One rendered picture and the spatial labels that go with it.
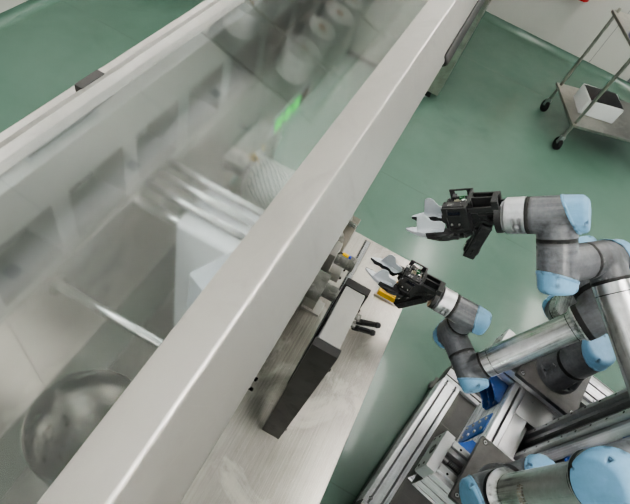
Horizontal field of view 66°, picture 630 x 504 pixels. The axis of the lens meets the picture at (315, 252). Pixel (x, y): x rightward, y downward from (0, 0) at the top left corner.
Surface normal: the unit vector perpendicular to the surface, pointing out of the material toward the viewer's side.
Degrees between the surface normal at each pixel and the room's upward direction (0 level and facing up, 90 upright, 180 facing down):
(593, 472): 82
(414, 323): 0
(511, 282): 0
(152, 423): 38
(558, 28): 90
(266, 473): 0
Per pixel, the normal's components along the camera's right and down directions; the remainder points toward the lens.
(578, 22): -0.43, 0.68
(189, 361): -0.34, -0.73
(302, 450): 0.24, -0.55
